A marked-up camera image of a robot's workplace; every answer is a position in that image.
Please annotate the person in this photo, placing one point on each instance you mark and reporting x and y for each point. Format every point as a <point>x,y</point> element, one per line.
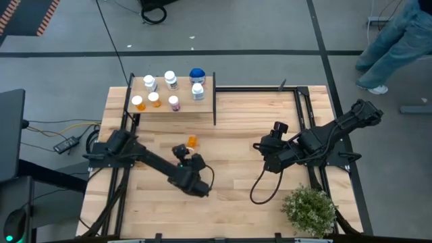
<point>395,44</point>

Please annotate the small green potted plant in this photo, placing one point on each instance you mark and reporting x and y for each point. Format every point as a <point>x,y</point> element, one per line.
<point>308,211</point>

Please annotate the orange pill bottle white cap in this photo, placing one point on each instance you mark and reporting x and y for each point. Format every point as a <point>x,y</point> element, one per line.
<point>192,140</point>
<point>154,99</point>
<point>138,102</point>

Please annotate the white bottle teal label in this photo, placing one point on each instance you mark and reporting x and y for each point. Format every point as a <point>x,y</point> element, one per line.
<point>197,91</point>

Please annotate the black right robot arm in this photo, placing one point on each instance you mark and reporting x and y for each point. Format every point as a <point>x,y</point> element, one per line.
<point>337,130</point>

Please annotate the dark grey monitor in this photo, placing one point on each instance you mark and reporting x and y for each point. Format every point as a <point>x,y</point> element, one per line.
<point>11,135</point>

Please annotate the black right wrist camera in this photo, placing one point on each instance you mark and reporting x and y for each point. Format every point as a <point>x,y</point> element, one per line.
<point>281,128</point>

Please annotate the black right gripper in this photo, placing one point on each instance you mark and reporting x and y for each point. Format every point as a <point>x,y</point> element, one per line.
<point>278,153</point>

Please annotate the wooden shelf board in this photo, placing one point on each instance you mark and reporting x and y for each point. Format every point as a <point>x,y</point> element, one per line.
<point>189,106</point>

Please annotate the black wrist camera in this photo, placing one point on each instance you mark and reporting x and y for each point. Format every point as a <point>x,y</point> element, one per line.
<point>180,152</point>
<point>281,128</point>

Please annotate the grey metal floor bar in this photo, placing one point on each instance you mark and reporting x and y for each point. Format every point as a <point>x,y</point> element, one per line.
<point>416,110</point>

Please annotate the black aluminium table frame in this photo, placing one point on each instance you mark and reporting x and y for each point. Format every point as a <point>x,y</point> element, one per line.
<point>243,89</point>

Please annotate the wooden shelf with black frame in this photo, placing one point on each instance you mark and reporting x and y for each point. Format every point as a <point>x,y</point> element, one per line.
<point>214,101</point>

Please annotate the blue-capped medicine jar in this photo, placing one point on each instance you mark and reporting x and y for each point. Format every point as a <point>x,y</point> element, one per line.
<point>197,75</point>

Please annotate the grey desk leg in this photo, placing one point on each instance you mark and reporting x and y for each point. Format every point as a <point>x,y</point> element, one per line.
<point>378,19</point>

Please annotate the pink pill bottle white cap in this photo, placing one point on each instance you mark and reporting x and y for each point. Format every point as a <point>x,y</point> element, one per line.
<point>174,103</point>

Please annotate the black power adapter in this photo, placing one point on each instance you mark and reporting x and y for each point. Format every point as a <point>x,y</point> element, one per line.
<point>66,144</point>

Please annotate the black mouse green light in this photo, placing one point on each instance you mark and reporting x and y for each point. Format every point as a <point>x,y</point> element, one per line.
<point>14,224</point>

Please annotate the white medicine bottle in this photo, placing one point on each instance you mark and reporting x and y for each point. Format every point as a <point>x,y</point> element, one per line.
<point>149,81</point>
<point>171,79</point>

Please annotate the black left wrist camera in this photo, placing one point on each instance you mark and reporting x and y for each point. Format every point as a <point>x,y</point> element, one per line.
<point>180,152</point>

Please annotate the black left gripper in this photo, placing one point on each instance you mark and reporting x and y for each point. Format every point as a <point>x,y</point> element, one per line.
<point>197,162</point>

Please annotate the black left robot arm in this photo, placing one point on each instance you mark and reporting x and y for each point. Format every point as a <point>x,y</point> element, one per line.
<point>158,163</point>

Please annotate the black operator desk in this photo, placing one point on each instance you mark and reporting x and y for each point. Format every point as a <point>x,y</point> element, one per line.
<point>50,176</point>

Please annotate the black orange-striped floor mat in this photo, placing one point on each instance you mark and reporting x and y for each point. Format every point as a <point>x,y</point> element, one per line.
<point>27,17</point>

